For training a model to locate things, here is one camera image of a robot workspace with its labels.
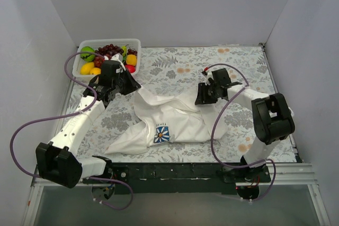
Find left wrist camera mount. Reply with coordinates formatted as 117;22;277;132
110;53;126;70

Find white plastic fruit basket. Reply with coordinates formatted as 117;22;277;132
72;38;141;78

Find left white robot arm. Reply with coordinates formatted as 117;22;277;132
35;60;141;188

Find red toy apple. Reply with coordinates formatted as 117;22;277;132
125;65;136;74

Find yellow toy mango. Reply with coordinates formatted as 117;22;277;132
90;67;101;75

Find floral patterned table mat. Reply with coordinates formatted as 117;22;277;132
51;46;296;164

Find white printed t-shirt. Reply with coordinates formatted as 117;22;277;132
105;87;228;155

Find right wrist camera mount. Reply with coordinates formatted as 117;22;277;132
202;67;214;85

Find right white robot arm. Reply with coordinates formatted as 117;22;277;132
195;65;295;182

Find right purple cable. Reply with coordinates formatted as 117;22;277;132
203;63;278;202

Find yellow toy lemon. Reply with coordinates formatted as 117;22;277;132
79;62;95;75

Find orange toy fruit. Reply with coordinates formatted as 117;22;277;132
126;55;137;66

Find aluminium frame rail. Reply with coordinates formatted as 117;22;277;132
31;163;318;187

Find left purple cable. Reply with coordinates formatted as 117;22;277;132
10;51;133;210

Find dark red toy grapes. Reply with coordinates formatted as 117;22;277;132
93;44;138;68

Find green toy fruit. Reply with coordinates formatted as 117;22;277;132
80;46;95;62

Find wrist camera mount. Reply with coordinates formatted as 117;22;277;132
202;67;214;85
110;53;126;70

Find purple cable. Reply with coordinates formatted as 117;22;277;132
203;63;278;202
10;51;133;210

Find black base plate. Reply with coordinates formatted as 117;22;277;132
82;161;272;195

